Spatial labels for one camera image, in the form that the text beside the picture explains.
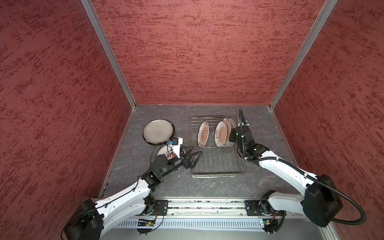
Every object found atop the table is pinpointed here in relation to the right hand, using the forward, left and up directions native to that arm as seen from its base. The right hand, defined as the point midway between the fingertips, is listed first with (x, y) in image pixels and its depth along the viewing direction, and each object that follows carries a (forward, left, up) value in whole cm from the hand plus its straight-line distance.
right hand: (233, 131), depth 85 cm
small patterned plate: (+6, +17, -12) cm, 21 cm away
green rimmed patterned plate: (-6, +4, +14) cm, 16 cm away
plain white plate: (+11, +48, -14) cm, 51 cm away
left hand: (-15, +21, +4) cm, 26 cm away
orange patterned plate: (+4, +6, -9) cm, 11 cm away
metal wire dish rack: (-9, +7, -17) cm, 20 cm away
